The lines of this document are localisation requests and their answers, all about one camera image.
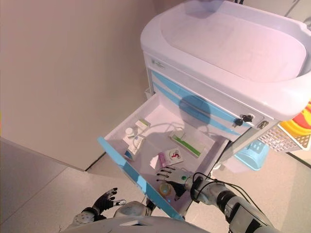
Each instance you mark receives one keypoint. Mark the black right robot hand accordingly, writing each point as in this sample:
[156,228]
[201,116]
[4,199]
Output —
[178,178]

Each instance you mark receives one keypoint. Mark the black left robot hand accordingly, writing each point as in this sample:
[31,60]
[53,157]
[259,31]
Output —
[105,204]

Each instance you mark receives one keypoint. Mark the blue fronted cart drawer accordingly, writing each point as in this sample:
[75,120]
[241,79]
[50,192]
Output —
[121,160]
[170,83]
[167,93]

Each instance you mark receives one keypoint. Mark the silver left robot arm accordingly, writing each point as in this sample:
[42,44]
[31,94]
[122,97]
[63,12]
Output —
[83,217]

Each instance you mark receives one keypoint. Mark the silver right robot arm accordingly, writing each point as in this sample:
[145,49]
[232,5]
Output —
[233,206]

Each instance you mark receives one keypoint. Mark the purple medicine pack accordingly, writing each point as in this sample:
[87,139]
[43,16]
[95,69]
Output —
[161,160]

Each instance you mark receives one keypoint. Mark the white blue medicine box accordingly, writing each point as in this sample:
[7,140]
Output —
[132,145]

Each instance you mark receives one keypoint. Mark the round yellow container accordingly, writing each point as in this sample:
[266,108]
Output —
[165,189]

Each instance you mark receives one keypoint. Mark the white packet red print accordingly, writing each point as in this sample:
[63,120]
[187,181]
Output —
[176,155]

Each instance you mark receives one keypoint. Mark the long green white box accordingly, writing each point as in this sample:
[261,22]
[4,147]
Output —
[184,143]

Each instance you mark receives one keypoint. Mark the white tubing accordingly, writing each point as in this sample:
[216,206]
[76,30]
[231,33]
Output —
[155,125]

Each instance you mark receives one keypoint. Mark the small green white box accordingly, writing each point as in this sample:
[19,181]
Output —
[142,124]

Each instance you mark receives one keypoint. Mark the white pill bottle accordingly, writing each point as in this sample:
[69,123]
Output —
[130,132]

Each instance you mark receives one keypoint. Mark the blue lidded waste bin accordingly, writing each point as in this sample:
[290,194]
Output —
[250,155]

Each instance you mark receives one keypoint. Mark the black cart keys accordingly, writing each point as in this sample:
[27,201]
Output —
[247,118]

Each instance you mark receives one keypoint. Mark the silver cart latch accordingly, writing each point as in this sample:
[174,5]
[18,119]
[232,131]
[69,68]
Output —
[263,124]

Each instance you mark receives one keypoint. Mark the white perforated side basket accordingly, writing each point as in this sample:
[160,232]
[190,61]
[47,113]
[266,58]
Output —
[274,138]

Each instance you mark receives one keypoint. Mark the yellow sharps container red lid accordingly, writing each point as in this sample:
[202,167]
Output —
[301,121]

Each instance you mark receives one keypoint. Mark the white medical cart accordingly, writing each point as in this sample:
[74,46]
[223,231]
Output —
[230,36]

